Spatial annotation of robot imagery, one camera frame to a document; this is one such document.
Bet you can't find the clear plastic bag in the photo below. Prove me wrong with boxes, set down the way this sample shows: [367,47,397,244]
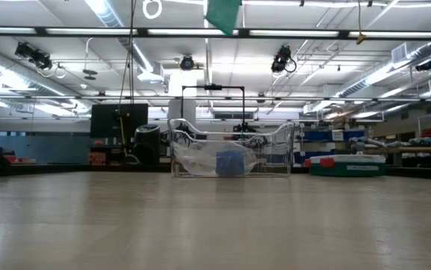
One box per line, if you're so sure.
[172,141,259,177]

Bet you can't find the blue bandage roll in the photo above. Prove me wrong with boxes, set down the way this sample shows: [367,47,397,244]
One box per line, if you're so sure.
[214,150,247,176]

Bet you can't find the clear plastic bin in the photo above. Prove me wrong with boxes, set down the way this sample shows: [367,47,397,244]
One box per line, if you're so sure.
[167,118,296,179]

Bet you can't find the teal elastic bandage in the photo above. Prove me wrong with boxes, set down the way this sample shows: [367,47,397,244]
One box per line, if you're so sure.
[204,0,244,37]

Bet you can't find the black rounded chair back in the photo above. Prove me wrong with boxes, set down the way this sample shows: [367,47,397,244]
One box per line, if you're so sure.
[133,124,163,167]

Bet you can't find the black monitor screen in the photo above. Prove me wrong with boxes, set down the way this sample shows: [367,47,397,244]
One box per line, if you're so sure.
[89,103,149,139]

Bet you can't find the orange storage boxes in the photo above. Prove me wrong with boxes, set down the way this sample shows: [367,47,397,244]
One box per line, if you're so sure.
[88,140,107,166]

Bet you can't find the blue storage bins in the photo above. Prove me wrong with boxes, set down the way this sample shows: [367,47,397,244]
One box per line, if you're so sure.
[300,129,366,143]

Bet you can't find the overhead light bar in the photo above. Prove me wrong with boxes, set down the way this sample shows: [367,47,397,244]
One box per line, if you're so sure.
[0,25,431,41]

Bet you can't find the yellow hanging plug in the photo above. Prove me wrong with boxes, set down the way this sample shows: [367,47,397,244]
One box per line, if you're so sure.
[355,0,367,46]

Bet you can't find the white ceiling vent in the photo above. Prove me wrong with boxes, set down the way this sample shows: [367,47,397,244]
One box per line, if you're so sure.
[391,43,409,65]

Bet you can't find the wooden workbench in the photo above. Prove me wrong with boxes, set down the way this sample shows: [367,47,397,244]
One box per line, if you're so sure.
[363,145,431,168]

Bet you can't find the black background station frame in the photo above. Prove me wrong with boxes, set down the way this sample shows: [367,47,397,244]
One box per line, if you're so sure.
[180,84,247,133]

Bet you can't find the black hanging cable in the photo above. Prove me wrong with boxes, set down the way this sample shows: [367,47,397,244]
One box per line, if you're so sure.
[117,0,137,158]

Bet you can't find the white cable loop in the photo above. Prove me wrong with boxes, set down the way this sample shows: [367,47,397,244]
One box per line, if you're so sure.
[142,0,163,20]

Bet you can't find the black aluminium frame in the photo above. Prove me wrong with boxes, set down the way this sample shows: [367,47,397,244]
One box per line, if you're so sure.
[0,163,431,182]

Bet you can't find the silver ventilation duct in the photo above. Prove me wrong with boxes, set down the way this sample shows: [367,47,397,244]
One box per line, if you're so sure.
[337,39,431,98]

